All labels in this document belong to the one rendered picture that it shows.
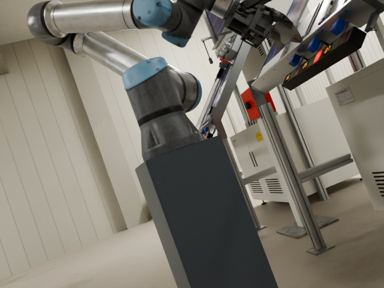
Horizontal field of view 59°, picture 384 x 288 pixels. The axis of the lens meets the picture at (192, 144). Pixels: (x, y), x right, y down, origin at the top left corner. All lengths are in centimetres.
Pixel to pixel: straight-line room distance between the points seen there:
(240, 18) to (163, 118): 35
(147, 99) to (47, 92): 445
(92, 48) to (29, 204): 404
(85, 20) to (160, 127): 35
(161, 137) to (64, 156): 426
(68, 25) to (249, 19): 47
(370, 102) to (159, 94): 87
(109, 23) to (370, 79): 92
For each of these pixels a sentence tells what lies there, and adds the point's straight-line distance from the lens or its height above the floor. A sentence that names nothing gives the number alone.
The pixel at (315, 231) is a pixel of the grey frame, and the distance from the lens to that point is 152.
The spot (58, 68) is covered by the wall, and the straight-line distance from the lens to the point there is 530.
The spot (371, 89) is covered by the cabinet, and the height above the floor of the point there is 54.
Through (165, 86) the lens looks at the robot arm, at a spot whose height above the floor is 70.
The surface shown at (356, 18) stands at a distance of 94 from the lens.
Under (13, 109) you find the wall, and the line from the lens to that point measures 519.
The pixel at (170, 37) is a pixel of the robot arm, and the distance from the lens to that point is 94.
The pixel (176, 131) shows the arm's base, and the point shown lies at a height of 59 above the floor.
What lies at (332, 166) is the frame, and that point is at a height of 30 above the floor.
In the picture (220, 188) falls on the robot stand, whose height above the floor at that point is 44.
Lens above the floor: 51
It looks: 3 degrees up
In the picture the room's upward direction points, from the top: 20 degrees counter-clockwise
